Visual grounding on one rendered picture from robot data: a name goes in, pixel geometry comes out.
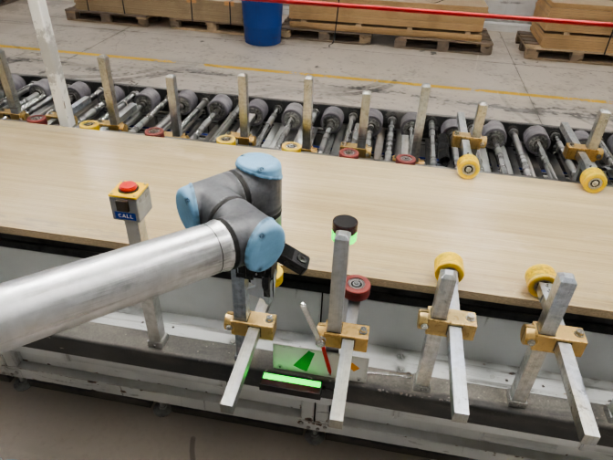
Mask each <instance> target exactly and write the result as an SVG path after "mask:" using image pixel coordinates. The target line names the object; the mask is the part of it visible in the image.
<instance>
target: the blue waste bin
mask: <svg viewBox="0 0 613 460"><path fill-rule="evenodd" d="M241 1H242V0H241ZM242 9H243V20H244V39H245V42H246V43H247V44H249V45H253V46H259V47H269V46H274V45H277V44H279V43H280V42H281V30H282V14H283V4H280V3H267V2H255V1H242Z"/></svg>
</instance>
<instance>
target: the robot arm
mask: <svg viewBox="0 0 613 460"><path fill-rule="evenodd" d="M235 166H236V168H234V169H232V170H229V171H226V172H221V173H218V174H216V175H214V176H211V177H208V178H205V179H202V180H200V181H198V182H195V183H189V184H188V185H185V186H183V187H181V188H180V189H179V190H178V191H177V193H176V206H177V211H178V214H179V217H180V218H181V221H182V224H183V225H184V227H185V228H186V229H183V230H181V231H177V232H174V233H171V234H167V235H162V236H159V237H156V238H152V239H150V240H146V241H143V242H139V243H137V244H134V245H130V246H124V247H122V248H119V249H115V250H112V251H108V252H106V253H103V254H99V255H96V256H91V257H87V258H84V259H81V260H78V261H75V262H71V263H68V264H65V265H62V266H59V267H53V268H50V269H47V270H44V271H40V272H37V273H35V274H31V275H28V276H24V277H19V278H16V279H13V280H9V281H6V282H3V283H0V354H2V353H4V352H7V351H10V350H13V349H16V348H19V347H21V346H24V345H27V344H28V343H31V342H34V341H37V340H41V339H43V338H45V337H48V336H51V335H54V334H56V333H59V332H61V331H63V330H66V329H71V328H73V327H76V326H78V325H80V324H83V323H86V322H89V321H91V320H93V319H97V318H100V317H103V316H106V315H108V314H110V313H113V312H115V311H118V310H121V309H124V308H127V307H130V306H132V305H135V304H138V303H140V302H142V301H145V300H148V299H150V298H155V297H157V296H159V295H162V294H165V293H167V292H170V291H173V290H174V289H177V288H182V287H184V286H187V285H190V284H191V283H194V282H197V281H200V280H202V279H205V278H207V277H211V276H214V275H217V274H219V273H222V272H228V271H231V270H233V269H235V273H236V277H242V278H244V279H250V280H251V283H252V284H253V285H254V286H251V287H248V288H247V289H246V292H247V293H248V294H250V295H252V296H255V297H258V298H262V299H263V300H264V301H265V304H267V305H269V304H270V303H271V302H272V300H273V298H274V294H275V281H276V272H277V262H278V263H280V264H281V265H283V266H285V267H287V268H289V269H291V270H292V271H294V272H296V273H297V274H298V275H300V276H301V275H303V274H304V273H305V272H306V271H307V269H308V265H309V261H310V257H309V256H307V255H305V254H304V253H302V252H300V251H299V250H297V249H295V248H293V247H292V246H290V245H289V244H287V243H286V235H285V231H284V229H283V228H282V179H283V174H282V165H281V162H280V161H279V160H278V159H277V158H276V157H274V156H272V155H270V154H267V153H262V152H248V153H245V154H242V155H241V156H239V157H238V158H237V159H236V162H235ZM237 268H238V271H237Z"/></svg>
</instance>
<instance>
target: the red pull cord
mask: <svg viewBox="0 0 613 460"><path fill-rule="evenodd" d="M242 1H255V2H267V3H280V4H292V5H317V6H329V7H342V8H355V9H367V10H379V11H392V12H405V13H417V14H430V15H443V16H467V17H480V18H492V19H504V20H517V21H530V22H542V23H555V24H568V25H580V26H604V27H613V23H609V22H597V21H584V20H571V19H558V18H545V17H532V16H508V15H495V14H483V13H470V12H457V11H444V10H431V9H419V8H406V7H393V6H380V5H355V4H342V3H330V2H318V1H305V0H242Z"/></svg>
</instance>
